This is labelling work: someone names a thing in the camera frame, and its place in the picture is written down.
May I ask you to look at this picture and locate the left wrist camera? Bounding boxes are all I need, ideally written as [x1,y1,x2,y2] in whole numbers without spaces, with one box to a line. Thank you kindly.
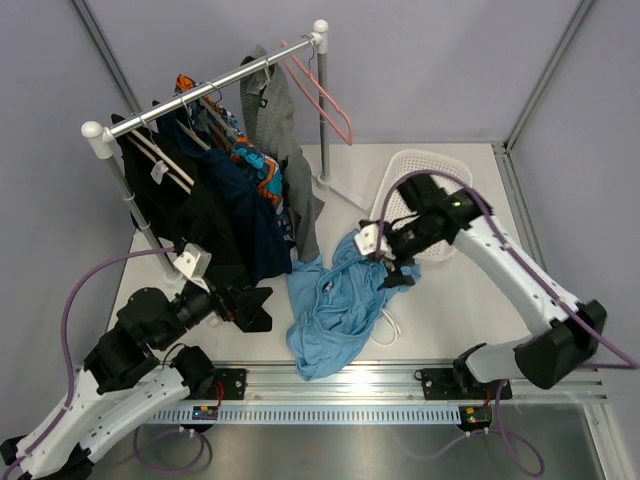
[173,243,212,293]

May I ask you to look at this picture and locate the silver clothes rack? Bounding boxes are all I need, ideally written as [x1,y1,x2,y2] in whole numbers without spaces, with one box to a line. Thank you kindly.
[81,19,367,290]

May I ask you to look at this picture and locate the wooden hanger with patterned shorts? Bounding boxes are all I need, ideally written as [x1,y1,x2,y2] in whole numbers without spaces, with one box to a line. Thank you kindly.
[182,95,246,153]

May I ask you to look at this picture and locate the light blue shorts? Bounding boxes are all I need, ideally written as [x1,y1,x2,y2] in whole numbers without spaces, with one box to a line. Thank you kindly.
[286,229,409,381]

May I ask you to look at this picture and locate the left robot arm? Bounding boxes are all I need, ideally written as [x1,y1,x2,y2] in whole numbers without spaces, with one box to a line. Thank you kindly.
[1,283,273,479]

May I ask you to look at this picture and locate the patterned navy orange shorts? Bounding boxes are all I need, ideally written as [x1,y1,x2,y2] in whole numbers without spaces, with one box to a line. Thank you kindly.
[172,74,298,251]

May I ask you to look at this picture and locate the wooden hanger with black garment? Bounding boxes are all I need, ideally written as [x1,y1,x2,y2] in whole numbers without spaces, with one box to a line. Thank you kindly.
[117,132,195,195]

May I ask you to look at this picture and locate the navy blue garment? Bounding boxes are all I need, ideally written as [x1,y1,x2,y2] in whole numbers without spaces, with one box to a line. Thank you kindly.
[199,148,292,284]

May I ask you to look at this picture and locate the white slotted cable duct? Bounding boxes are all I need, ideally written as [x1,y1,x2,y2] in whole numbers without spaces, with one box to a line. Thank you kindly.
[146,404,461,425]

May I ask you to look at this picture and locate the grey knit shorts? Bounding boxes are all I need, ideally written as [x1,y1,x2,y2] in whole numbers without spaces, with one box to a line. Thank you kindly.
[239,64,324,263]

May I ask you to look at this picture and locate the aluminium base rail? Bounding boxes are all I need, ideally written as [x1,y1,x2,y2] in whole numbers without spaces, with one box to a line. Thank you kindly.
[215,361,608,405]

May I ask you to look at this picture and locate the white perforated basket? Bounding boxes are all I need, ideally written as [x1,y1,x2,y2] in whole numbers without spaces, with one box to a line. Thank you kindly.
[369,149,472,230]

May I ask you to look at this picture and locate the pink clothes hanger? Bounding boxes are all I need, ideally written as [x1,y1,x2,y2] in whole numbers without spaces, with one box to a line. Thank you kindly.
[282,34,355,146]

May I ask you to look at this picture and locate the black garment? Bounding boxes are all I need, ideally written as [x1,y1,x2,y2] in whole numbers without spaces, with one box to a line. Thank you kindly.
[109,113,275,335]

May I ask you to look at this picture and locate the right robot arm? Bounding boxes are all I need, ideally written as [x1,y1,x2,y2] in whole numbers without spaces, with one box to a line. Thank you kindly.
[362,170,607,397]

